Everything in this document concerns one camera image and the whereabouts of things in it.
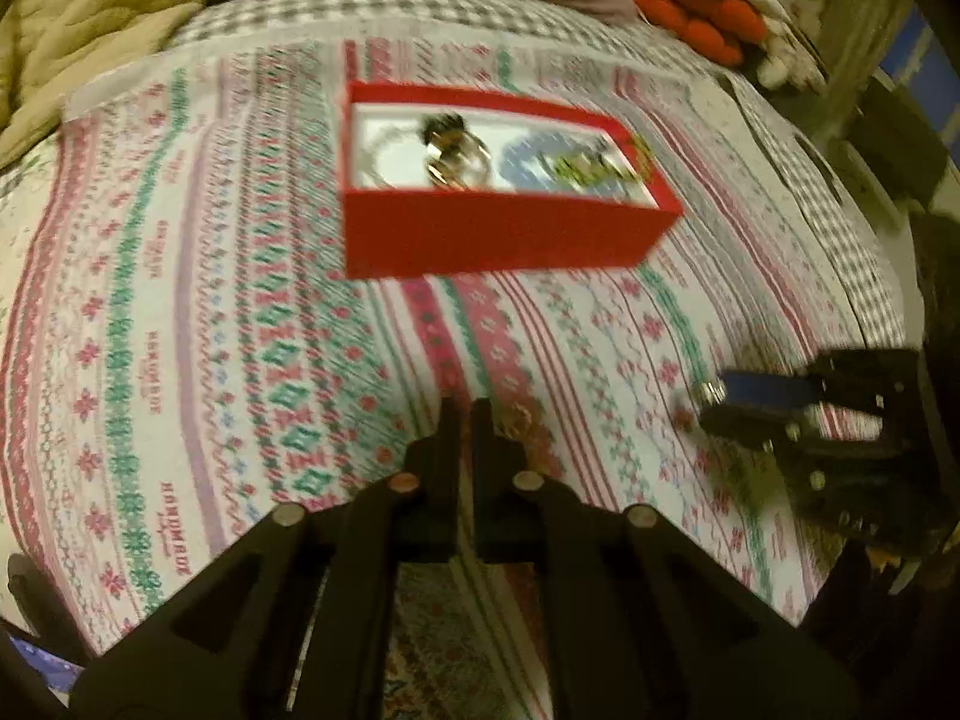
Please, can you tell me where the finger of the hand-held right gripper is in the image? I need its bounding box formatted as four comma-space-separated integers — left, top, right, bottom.
699, 406, 886, 467
694, 351, 922, 421

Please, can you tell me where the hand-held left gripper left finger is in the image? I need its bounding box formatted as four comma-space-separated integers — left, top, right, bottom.
71, 397, 463, 720

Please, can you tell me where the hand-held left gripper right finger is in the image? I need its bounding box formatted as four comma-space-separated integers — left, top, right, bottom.
472, 397, 857, 720

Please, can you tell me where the red cardboard box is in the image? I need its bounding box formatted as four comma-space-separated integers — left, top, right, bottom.
340, 80, 685, 281

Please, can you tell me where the green bead bracelet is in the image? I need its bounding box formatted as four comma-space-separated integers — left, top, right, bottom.
555, 142, 627, 188

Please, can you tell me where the pale blue bead bracelet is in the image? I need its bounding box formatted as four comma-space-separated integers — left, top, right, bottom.
499, 136, 571, 192

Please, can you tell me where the silver beaded bracelet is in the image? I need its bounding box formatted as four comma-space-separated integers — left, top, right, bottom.
358, 118, 432, 187

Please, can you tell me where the patterned rug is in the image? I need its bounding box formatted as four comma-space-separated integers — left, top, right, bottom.
379, 562, 552, 720

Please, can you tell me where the patterned printed blanket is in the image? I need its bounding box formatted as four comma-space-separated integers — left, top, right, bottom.
0, 34, 910, 720

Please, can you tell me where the white fluffy pompom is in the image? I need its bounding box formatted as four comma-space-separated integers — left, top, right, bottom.
754, 37, 826, 89

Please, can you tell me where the blue box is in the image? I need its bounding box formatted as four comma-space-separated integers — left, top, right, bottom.
881, 0, 947, 143

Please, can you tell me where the orange plush toy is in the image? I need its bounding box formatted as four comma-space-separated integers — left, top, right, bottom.
628, 0, 768, 65

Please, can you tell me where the beige quilt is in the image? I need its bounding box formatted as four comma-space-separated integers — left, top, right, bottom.
0, 0, 230, 170

